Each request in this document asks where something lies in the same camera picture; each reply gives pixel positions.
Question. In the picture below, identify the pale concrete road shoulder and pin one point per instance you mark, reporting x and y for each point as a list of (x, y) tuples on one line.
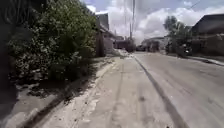
[(123, 96)]

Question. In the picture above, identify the dark vehicle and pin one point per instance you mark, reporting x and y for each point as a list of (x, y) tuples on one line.
[(129, 44)]

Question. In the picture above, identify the distant low building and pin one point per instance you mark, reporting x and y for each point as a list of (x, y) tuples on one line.
[(153, 42)]

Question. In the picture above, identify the utility pole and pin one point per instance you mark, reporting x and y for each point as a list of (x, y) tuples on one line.
[(133, 20)]

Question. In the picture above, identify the large green bush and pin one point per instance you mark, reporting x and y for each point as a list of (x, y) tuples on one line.
[(56, 40)]

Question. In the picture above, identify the dirt verge strip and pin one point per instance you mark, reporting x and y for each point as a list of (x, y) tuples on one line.
[(50, 96)]

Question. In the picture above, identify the green tree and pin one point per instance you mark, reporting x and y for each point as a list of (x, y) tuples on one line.
[(175, 28)]

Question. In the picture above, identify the grey asphalt road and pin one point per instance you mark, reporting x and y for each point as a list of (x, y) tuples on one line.
[(193, 86)]

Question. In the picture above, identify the dark building with sloped roof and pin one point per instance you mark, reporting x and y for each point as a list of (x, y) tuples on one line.
[(208, 35)]

